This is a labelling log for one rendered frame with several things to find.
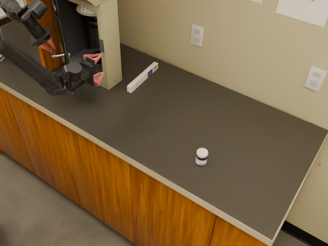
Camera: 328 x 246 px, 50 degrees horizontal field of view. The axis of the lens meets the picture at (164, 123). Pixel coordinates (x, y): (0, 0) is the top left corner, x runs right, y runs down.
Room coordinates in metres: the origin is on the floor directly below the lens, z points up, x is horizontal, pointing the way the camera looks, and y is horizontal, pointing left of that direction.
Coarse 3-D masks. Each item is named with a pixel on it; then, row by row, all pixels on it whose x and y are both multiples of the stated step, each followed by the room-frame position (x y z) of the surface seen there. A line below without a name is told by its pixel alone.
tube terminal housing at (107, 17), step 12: (72, 0) 1.55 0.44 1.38; (108, 0) 1.50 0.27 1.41; (96, 12) 1.47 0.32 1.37; (108, 12) 1.49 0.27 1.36; (108, 24) 1.49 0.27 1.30; (108, 36) 1.48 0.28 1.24; (108, 48) 1.47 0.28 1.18; (108, 60) 1.47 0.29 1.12; (120, 60) 1.54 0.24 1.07; (108, 72) 1.46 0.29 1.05; (120, 72) 1.53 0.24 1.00; (108, 84) 1.45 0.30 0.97
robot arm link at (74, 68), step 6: (66, 66) 1.14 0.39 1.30; (72, 66) 1.14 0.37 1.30; (78, 66) 1.15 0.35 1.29; (66, 72) 1.11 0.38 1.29; (72, 72) 1.11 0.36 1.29; (78, 72) 1.12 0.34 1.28; (60, 78) 1.17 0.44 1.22; (66, 78) 1.12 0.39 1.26; (72, 78) 1.12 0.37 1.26; (78, 78) 1.13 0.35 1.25; (54, 90) 1.09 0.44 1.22; (60, 90) 1.10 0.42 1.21
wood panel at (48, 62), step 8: (40, 0) 1.63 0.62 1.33; (48, 0) 1.67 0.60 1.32; (48, 8) 1.66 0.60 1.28; (48, 16) 1.65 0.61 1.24; (40, 24) 1.60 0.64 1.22; (48, 24) 1.64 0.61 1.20; (56, 32) 1.68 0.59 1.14; (56, 40) 1.67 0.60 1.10; (40, 48) 1.59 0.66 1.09; (56, 48) 1.66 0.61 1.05; (40, 56) 1.60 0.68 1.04; (48, 56) 1.61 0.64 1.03; (48, 64) 1.60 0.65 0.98; (56, 64) 1.64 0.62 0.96
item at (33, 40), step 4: (36, 24) 1.38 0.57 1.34; (36, 28) 1.37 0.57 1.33; (40, 28) 1.38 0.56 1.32; (44, 28) 1.43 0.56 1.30; (48, 28) 1.42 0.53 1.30; (32, 32) 1.36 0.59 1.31; (36, 32) 1.36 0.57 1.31; (40, 32) 1.37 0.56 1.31; (44, 32) 1.39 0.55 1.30; (48, 32) 1.39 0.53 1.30; (32, 36) 1.41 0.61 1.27; (36, 36) 1.37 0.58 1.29; (40, 36) 1.37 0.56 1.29; (44, 36) 1.37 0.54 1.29; (32, 40) 1.38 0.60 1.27; (36, 40) 1.36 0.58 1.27; (32, 44) 1.35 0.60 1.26
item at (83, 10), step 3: (78, 6) 1.57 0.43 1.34; (81, 6) 1.56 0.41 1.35; (78, 9) 1.56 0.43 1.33; (81, 9) 1.55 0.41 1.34; (84, 9) 1.54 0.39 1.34; (87, 9) 1.54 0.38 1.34; (90, 9) 1.54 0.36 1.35; (78, 12) 1.56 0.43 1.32; (81, 12) 1.54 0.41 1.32; (84, 12) 1.54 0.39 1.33; (87, 12) 1.53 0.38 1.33; (90, 12) 1.53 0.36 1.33; (93, 12) 1.53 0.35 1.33; (84, 15) 1.53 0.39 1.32; (87, 15) 1.53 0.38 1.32; (90, 15) 1.53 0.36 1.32; (93, 15) 1.53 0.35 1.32; (96, 15) 1.53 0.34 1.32
